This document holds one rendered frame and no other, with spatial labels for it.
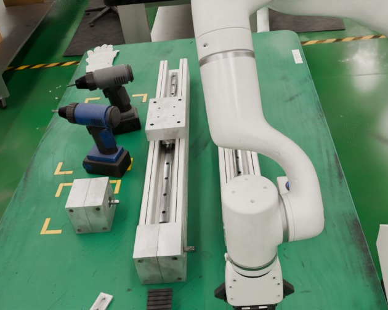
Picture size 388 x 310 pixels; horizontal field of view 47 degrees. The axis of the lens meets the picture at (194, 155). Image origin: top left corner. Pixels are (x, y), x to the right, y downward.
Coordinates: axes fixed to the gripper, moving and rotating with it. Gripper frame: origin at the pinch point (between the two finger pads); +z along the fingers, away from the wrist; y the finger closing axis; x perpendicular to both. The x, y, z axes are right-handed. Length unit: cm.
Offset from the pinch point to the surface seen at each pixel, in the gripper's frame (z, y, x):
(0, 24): 60, -191, 327
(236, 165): -1.7, -0.5, 40.7
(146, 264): -3.1, -21.4, 9.7
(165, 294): 0.6, -17.6, 4.5
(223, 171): -4.5, -4.1, 35.3
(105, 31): 81, -104, 338
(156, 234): -5.5, -19.3, 15.5
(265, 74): 4, 14, 96
